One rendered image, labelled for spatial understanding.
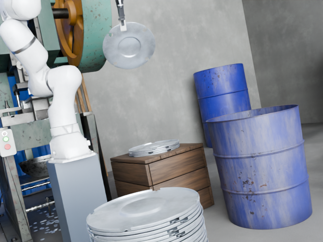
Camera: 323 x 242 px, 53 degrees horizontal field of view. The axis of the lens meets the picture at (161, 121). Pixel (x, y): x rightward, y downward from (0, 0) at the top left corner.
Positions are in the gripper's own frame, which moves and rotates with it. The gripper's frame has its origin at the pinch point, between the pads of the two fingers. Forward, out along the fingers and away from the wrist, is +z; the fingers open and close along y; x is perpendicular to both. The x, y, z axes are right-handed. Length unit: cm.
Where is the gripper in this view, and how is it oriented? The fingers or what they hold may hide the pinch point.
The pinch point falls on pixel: (122, 23)
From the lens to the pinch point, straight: 176.5
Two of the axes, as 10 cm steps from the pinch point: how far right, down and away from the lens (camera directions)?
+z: 0.5, 6.8, 7.3
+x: -9.7, 1.9, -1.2
